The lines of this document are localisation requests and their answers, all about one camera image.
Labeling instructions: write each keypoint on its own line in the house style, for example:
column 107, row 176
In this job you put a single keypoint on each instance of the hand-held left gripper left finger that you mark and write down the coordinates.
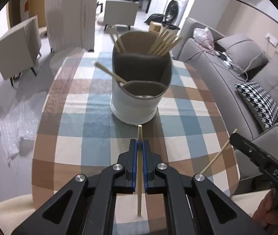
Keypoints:
column 134, row 166

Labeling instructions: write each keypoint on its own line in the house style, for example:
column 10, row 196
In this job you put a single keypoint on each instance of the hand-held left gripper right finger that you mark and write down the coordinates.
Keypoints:
column 145, row 166

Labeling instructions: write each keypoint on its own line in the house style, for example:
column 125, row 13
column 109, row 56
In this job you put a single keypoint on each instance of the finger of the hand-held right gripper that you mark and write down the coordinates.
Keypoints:
column 242, row 143

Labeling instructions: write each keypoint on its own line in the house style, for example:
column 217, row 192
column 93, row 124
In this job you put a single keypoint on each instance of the wooden chopstick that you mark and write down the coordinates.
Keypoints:
column 140, row 132
column 109, row 72
column 215, row 155
column 119, row 42

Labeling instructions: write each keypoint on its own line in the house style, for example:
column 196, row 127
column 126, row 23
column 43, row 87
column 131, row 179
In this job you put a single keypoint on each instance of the white utensil holder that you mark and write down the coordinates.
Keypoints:
column 134, row 107

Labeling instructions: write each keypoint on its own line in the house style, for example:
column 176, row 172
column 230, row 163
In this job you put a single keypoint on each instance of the bunch of chopsticks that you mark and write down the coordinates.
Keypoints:
column 161, row 44

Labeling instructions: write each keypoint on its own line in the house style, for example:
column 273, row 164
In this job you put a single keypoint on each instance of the person's right hand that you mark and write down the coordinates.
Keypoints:
column 264, row 210

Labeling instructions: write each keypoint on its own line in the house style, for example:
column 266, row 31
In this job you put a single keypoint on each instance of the houndstooth cushion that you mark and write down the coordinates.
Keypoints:
column 259, row 102

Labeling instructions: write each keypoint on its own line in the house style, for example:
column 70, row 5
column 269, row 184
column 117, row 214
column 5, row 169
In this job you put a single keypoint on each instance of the checked tablecloth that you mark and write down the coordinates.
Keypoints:
column 80, row 127

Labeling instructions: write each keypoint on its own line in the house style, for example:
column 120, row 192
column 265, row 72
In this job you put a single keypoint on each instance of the grey sofa cushion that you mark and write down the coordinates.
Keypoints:
column 276, row 78
column 242, row 51

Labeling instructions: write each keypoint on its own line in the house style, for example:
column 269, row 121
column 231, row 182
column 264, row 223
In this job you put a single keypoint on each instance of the grey sofa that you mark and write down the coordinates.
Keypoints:
column 202, row 61

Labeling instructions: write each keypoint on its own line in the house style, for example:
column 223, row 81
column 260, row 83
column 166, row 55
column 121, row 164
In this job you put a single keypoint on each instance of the pink plastic bag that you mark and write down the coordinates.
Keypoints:
column 204, row 38

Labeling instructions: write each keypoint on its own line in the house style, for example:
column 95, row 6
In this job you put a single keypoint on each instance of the clear bubble wrap sheet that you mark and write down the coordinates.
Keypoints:
column 19, row 127

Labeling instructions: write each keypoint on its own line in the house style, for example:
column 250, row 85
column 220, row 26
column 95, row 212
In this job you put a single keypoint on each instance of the cardboard box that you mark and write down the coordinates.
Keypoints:
column 155, row 27

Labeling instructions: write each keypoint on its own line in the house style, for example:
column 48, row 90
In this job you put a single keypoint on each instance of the black garbage bag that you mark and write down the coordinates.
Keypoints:
column 155, row 18

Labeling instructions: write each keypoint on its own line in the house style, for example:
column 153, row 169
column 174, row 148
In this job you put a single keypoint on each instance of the white washing machine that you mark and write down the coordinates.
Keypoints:
column 175, row 7

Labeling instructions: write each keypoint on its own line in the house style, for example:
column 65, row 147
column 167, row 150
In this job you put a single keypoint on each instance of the grey nightstand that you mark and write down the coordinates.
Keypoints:
column 14, row 46
column 120, row 12

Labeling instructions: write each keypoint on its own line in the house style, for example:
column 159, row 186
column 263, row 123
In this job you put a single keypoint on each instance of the tall white cabinet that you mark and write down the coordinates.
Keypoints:
column 70, row 14

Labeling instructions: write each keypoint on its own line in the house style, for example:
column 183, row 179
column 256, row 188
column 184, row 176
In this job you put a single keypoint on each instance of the wooden door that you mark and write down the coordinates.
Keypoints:
column 37, row 5

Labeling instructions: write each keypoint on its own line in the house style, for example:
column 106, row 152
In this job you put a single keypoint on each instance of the wall socket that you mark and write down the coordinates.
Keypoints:
column 272, row 40

